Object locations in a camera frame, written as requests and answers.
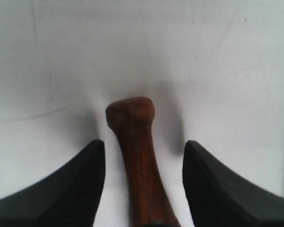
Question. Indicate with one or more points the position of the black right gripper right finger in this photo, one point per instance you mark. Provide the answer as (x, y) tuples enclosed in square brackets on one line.
[(219, 197)]

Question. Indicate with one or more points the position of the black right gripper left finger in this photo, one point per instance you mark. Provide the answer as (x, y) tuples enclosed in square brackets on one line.
[(69, 197)]

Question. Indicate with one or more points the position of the brown wooden pestle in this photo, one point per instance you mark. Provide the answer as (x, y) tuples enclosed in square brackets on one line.
[(131, 121)]

